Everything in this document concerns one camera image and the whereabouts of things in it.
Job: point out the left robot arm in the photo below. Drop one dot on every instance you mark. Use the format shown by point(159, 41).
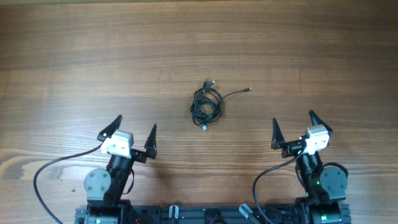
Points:
point(105, 187)

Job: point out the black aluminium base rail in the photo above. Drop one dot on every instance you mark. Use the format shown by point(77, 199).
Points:
point(276, 213)

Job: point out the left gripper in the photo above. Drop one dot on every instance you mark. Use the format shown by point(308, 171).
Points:
point(140, 156)

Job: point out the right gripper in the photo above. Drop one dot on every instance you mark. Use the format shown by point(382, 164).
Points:
point(291, 147)

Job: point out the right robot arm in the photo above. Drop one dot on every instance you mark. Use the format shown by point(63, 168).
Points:
point(324, 183)

